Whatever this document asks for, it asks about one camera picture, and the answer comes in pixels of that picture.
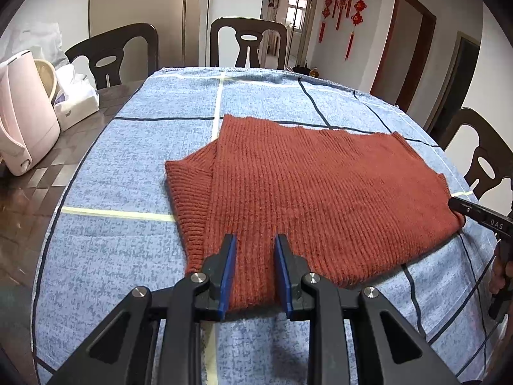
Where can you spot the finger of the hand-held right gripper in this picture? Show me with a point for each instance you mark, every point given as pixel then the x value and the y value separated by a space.
pixel 467 207

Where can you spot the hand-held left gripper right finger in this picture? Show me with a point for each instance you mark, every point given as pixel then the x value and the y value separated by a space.
pixel 282 276

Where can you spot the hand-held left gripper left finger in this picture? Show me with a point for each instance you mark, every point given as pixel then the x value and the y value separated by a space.
pixel 229 276

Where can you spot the rust brown knit sweater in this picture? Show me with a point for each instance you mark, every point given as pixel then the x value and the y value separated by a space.
pixel 320 192

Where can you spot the person's right hand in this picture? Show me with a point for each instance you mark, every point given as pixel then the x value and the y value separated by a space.
pixel 501 274

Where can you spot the dark wooden chair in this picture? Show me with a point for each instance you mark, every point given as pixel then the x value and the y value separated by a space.
pixel 112 34
pixel 481 118
pixel 248 24

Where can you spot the blue checked tablecloth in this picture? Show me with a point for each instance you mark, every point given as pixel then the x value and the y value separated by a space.
pixel 120 256

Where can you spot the yellow oil bottle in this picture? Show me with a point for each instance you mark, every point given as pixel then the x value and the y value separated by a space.
pixel 314 72

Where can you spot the white tissue pack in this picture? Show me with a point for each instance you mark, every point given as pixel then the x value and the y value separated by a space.
pixel 78 100

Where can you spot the pink electric kettle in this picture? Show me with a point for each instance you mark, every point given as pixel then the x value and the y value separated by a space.
pixel 28 120

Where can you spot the beige bowl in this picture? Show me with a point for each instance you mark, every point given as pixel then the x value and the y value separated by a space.
pixel 46 78

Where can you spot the cream wardrobe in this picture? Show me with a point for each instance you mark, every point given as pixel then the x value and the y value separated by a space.
pixel 140 0

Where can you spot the white plastic bag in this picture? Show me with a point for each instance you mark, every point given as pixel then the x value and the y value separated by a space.
pixel 48 40

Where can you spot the brown door frame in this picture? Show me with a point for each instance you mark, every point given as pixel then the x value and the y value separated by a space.
pixel 394 4

